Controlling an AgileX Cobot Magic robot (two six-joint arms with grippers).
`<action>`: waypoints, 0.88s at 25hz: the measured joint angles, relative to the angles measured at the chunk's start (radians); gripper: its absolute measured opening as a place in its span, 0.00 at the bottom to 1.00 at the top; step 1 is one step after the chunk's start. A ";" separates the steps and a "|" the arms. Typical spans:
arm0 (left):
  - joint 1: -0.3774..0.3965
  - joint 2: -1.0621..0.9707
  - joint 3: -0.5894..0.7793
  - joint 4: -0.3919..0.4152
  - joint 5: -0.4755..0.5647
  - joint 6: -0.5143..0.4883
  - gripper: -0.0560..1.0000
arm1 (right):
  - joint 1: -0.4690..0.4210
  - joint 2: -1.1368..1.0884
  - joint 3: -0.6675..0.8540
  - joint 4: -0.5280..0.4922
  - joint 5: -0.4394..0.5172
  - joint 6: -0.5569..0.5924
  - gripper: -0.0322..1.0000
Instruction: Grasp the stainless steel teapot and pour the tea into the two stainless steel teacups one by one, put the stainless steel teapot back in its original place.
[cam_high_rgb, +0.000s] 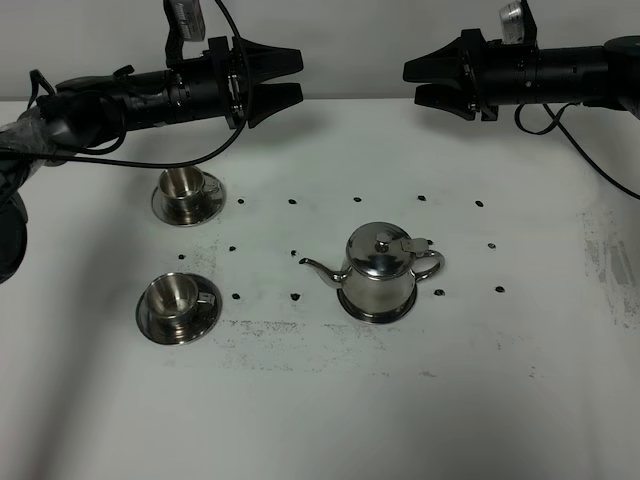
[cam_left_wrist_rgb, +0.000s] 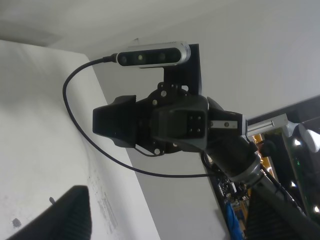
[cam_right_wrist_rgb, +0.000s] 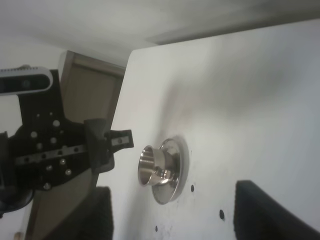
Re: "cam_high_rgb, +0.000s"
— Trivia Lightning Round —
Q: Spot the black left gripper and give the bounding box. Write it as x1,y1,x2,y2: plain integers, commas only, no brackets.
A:
203,36,304,130

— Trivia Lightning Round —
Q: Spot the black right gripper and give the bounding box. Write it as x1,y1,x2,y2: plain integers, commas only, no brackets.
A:
403,29,498,121

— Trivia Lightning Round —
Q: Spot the stainless steel teapot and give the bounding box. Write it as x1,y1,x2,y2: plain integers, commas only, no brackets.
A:
299,222,445,312

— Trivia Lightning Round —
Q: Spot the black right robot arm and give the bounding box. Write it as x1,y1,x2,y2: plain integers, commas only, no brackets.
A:
403,29,639,121

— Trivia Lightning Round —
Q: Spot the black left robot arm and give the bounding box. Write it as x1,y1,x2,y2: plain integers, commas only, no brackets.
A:
1,37,304,281

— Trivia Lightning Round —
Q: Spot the far stainless steel saucer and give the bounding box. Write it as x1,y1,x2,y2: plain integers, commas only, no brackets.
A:
151,167,226,227

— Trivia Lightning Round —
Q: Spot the stainless steel saucer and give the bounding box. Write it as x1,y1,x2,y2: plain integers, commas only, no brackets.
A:
151,167,226,227
135,272,222,345

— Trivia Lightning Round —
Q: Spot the far stainless steel teacup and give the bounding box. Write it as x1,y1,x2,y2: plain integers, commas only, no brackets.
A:
158,167,221,212

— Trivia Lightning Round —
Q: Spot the stainless steel teacup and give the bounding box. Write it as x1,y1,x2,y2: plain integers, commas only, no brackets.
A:
158,167,221,212
143,272,214,326

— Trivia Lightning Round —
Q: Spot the near stainless steel teacup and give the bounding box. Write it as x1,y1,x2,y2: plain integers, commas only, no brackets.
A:
143,272,214,326

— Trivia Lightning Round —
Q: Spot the near stainless steel saucer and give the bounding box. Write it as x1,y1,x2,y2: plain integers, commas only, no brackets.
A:
135,272,222,345

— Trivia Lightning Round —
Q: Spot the steel teapot saucer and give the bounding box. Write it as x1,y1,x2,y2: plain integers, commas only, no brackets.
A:
336,287,418,324

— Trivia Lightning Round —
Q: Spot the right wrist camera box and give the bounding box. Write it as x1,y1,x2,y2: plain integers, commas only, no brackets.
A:
499,0,537,45

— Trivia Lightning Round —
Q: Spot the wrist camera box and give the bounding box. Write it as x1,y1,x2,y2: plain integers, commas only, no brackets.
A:
499,0,537,45
163,0,206,43

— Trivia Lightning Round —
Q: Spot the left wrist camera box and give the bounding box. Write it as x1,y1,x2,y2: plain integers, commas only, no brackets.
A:
163,0,206,43

